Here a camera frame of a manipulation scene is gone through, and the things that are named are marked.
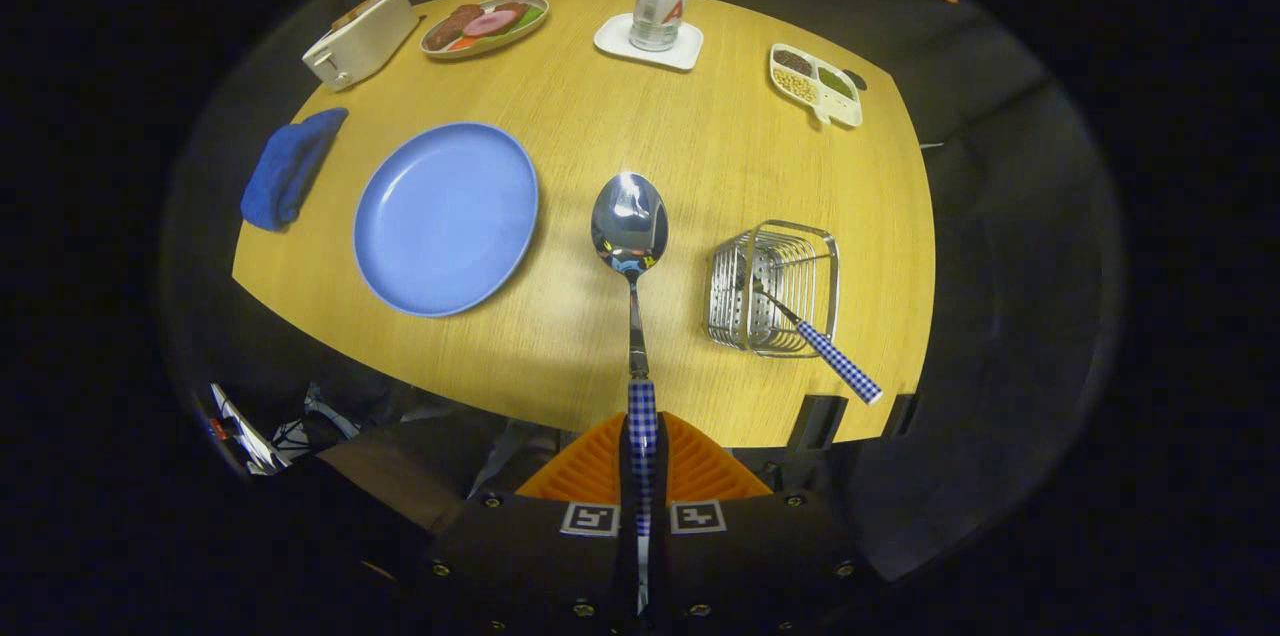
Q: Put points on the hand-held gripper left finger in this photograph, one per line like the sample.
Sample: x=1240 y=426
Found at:
x=540 y=566

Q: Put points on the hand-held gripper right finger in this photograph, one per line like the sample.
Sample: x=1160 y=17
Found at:
x=750 y=566

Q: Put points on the black table clamp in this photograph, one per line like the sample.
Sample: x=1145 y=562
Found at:
x=900 y=414

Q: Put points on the white-edged screen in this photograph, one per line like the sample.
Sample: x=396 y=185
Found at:
x=245 y=431

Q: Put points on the blue round plate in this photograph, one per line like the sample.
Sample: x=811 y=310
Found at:
x=445 y=216

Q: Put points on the white divided bean dish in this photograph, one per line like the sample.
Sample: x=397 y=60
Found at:
x=845 y=111

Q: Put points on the blue folded towel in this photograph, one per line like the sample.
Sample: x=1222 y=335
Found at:
x=290 y=166

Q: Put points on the black table grommet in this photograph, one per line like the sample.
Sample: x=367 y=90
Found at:
x=855 y=80

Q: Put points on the beige oval food plate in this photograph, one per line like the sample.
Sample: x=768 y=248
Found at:
x=435 y=51

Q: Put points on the orange carrot slice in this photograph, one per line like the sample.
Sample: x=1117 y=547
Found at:
x=462 y=44

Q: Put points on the white square coaster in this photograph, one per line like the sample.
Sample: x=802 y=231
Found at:
x=615 y=41

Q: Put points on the pink ham slice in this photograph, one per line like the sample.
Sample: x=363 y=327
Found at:
x=490 y=24

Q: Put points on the brown meat piece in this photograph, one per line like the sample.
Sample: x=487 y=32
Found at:
x=452 y=26
x=512 y=8

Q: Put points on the green lettuce leaf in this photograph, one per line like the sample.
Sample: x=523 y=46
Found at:
x=528 y=18

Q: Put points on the white toaster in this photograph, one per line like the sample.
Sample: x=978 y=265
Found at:
x=365 y=46

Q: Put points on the white drink bottle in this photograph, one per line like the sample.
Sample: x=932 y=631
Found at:
x=660 y=6

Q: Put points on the toast slice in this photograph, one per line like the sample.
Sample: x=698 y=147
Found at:
x=358 y=9

